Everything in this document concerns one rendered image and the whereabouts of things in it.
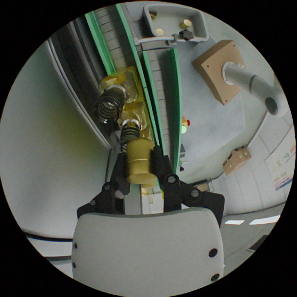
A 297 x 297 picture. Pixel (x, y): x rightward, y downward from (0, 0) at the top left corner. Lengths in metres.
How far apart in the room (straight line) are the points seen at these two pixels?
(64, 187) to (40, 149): 0.08
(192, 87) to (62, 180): 0.60
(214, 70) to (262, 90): 0.23
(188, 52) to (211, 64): 0.12
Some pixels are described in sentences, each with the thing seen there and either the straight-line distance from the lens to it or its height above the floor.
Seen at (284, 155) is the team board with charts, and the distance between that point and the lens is 3.79.
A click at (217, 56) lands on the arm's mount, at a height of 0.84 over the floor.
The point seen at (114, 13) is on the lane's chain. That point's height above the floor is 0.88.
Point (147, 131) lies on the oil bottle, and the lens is 0.19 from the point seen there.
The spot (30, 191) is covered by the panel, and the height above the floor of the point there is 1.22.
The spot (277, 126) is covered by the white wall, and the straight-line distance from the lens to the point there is 3.75.
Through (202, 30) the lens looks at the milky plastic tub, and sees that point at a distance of 0.51.
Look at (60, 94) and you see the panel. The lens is 0.24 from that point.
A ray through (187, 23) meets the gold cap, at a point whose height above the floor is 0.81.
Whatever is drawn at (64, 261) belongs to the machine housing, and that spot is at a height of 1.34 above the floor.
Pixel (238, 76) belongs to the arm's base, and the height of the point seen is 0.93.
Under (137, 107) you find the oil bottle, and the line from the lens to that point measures 0.16.
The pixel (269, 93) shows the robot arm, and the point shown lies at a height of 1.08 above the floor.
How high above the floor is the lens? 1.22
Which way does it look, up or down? 38 degrees down
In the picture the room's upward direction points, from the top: 174 degrees clockwise
